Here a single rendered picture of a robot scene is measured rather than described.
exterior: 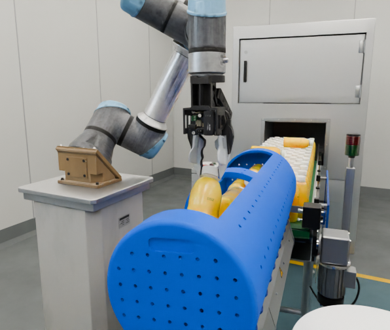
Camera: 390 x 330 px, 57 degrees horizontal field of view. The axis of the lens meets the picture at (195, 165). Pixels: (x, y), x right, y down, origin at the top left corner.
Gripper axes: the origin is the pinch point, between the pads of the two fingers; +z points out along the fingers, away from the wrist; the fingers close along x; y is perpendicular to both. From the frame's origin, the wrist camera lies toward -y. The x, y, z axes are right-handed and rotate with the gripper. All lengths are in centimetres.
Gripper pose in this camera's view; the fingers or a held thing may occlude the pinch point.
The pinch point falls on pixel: (211, 170)
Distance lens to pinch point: 78.5
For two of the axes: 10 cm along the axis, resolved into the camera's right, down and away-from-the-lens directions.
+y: -3.3, 1.8, -9.3
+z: 0.1, 9.8, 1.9
